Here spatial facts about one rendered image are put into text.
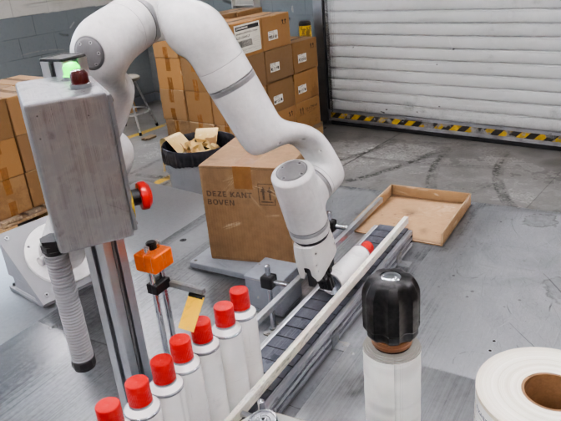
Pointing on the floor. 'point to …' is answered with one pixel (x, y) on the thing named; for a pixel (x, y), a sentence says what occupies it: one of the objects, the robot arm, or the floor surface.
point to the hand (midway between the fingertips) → (325, 281)
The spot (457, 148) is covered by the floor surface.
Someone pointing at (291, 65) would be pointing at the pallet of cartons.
